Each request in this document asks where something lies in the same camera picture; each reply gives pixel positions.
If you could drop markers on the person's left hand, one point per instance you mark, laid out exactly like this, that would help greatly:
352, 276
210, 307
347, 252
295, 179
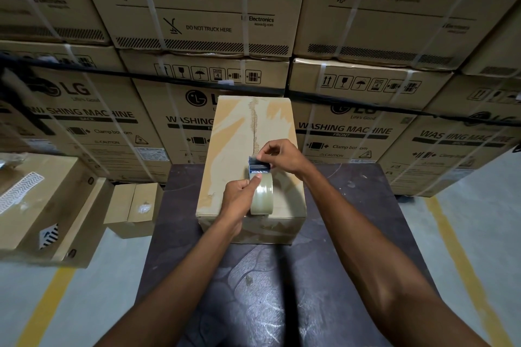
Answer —
237, 200

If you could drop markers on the person's right hand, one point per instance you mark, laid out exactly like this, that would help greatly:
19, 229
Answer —
291, 157

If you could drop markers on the person's left thumb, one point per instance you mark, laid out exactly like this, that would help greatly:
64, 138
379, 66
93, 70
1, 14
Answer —
254, 183

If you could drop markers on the person's right thumb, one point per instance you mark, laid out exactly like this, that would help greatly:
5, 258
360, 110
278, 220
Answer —
268, 148

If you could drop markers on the clear packing tape roll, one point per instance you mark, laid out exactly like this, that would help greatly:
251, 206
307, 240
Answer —
262, 196

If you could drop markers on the blue tape cutter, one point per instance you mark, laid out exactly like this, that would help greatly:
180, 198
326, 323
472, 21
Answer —
257, 165

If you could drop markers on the person's right forearm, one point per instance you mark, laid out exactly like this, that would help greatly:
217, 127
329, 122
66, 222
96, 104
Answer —
378, 261

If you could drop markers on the person's left forearm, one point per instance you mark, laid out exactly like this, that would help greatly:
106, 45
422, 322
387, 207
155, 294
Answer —
183, 277

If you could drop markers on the taped brown cardboard box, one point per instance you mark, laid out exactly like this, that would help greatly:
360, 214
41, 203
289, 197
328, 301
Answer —
228, 143

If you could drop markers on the small cardboard box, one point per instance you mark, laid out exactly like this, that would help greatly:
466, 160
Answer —
132, 208

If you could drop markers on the stack of large cardboard boxes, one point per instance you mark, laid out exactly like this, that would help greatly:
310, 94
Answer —
366, 13

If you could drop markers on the flat wide cardboard box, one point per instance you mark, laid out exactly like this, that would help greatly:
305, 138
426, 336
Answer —
44, 212

